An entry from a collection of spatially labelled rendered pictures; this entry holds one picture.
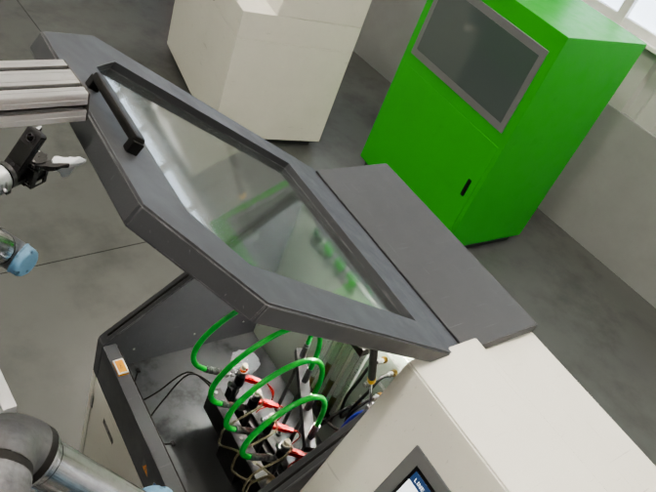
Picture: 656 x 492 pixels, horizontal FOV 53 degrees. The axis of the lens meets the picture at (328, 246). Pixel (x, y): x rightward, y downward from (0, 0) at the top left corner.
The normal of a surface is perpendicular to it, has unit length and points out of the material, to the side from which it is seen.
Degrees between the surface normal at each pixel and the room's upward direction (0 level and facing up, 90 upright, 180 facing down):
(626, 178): 90
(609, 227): 90
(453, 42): 90
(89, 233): 0
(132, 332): 90
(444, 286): 0
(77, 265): 0
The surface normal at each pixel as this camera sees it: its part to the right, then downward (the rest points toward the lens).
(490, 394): 0.32, -0.73
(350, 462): -0.69, -0.03
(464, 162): -0.80, 0.14
